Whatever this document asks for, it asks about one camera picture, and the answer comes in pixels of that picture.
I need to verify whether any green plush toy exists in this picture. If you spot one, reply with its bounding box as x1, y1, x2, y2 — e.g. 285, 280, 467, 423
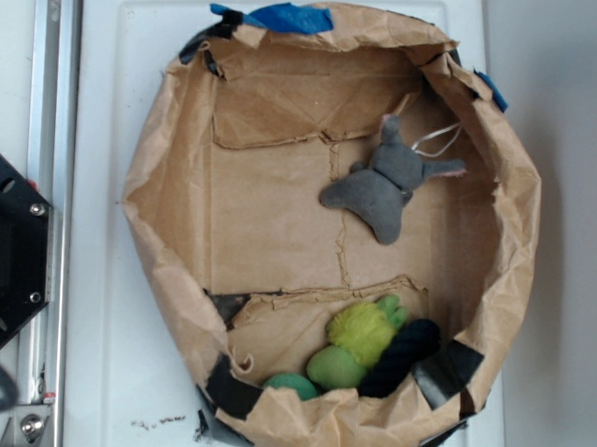
264, 294, 409, 401

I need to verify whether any aluminium extrusion rail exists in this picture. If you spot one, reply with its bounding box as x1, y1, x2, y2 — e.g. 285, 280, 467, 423
17, 0, 83, 447

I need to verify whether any dark navy rope toy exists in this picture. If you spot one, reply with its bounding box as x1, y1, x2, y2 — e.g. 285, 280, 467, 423
358, 318, 441, 398

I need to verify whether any gray plush elephant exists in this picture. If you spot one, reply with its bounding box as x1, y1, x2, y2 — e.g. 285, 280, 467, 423
319, 114, 467, 245

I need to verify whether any white plastic tray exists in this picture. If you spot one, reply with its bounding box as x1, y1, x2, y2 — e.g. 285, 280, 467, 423
58, 0, 534, 447

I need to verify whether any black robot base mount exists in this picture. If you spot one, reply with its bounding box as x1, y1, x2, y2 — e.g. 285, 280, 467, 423
0, 153, 53, 350

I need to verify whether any brown paper bag bin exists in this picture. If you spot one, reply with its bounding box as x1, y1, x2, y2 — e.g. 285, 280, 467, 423
123, 3, 541, 447

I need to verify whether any metal corner bracket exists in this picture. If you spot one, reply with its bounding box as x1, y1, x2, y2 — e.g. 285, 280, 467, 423
0, 404, 54, 447

